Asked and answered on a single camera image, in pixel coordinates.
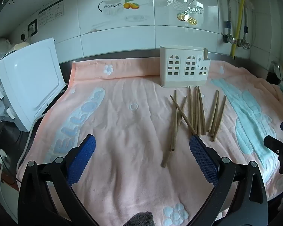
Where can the black wall switch panel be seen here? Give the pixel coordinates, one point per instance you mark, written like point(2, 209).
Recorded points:
point(33, 27)

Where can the metal ladle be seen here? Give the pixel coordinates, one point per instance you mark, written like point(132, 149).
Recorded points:
point(276, 67)

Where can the yellow gas pipe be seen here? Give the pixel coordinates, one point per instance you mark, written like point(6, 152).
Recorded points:
point(238, 21)

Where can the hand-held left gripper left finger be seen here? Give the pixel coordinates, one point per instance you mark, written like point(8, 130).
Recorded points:
point(83, 160)

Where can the metal angle valve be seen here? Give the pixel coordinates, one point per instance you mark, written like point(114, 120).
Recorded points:
point(243, 43)
point(229, 38)

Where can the pink printed towel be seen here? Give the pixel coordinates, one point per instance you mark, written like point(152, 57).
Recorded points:
point(122, 131)

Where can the white microwave oven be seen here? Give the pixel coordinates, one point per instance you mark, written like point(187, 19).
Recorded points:
point(30, 80)

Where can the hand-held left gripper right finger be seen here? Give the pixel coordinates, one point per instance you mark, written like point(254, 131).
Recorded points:
point(202, 157)

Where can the white wall notice sticker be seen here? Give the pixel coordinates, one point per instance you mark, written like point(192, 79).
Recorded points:
point(50, 14)

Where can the pot and oranges tile decal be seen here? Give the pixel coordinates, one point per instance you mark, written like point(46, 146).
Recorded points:
point(113, 6)

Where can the lemon and teacup tile decal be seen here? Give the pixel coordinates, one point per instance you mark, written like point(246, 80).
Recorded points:
point(189, 14)

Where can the cream electric kettle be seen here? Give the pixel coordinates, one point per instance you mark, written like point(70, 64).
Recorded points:
point(2, 44)

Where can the cream plastic chopstick holder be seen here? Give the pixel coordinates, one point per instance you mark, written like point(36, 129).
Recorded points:
point(185, 68)

